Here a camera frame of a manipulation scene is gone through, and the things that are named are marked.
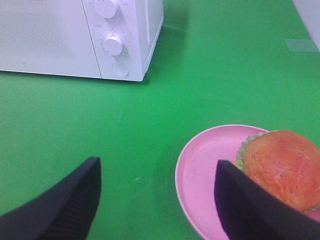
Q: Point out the white microwave oven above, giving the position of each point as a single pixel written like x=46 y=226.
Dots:
x=138 y=23

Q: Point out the round white door button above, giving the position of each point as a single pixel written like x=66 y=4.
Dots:
x=120 y=69

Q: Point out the clear tape patch on table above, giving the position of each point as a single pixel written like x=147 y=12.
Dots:
x=301 y=45

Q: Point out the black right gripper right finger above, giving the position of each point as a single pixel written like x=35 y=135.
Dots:
x=247 y=212

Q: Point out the white microwave knob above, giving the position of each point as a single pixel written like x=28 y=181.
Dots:
x=106 y=8
x=113 y=44

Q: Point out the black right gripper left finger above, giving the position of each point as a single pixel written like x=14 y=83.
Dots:
x=63 y=212

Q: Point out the upper white microwave knob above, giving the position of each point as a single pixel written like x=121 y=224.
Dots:
x=106 y=8

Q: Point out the lower white microwave knob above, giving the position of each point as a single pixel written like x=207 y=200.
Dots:
x=113 y=44

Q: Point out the toy hamburger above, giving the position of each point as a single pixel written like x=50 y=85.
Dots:
x=285 y=164

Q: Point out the pink round plate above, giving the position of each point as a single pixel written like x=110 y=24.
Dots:
x=195 y=176

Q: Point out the white microwave door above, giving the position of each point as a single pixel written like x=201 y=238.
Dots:
x=46 y=37

